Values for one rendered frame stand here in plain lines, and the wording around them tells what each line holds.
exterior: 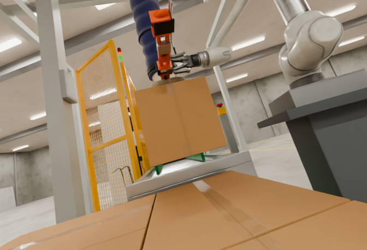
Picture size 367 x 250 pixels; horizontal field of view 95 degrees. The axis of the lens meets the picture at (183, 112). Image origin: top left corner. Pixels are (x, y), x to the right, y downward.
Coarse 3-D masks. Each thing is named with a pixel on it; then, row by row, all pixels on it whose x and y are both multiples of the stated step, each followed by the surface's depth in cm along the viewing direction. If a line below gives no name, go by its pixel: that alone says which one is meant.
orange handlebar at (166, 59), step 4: (156, 12) 61; (160, 12) 60; (164, 12) 61; (156, 16) 61; (160, 16) 62; (168, 36) 73; (156, 40) 75; (160, 40) 75; (168, 40) 76; (160, 56) 86; (164, 56) 91; (168, 56) 87; (160, 60) 88; (164, 60) 90; (168, 60) 90; (160, 64) 94; (168, 64) 96; (168, 76) 110
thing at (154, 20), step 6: (150, 12) 62; (168, 12) 63; (150, 18) 62; (156, 18) 62; (162, 18) 62; (168, 18) 62; (156, 24) 63; (162, 24) 64; (168, 24) 64; (156, 30) 66; (162, 30) 67; (168, 30) 67; (156, 36) 69
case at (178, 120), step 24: (144, 96) 89; (168, 96) 90; (192, 96) 91; (144, 120) 85; (168, 120) 86; (192, 120) 88; (216, 120) 89; (168, 144) 83; (192, 144) 84; (216, 144) 86
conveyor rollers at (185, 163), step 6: (174, 162) 294; (180, 162) 252; (186, 162) 218; (192, 162) 193; (198, 162) 175; (204, 162) 159; (162, 168) 230; (168, 168) 205; (174, 168) 181; (180, 168) 164; (156, 174) 169; (162, 174) 153
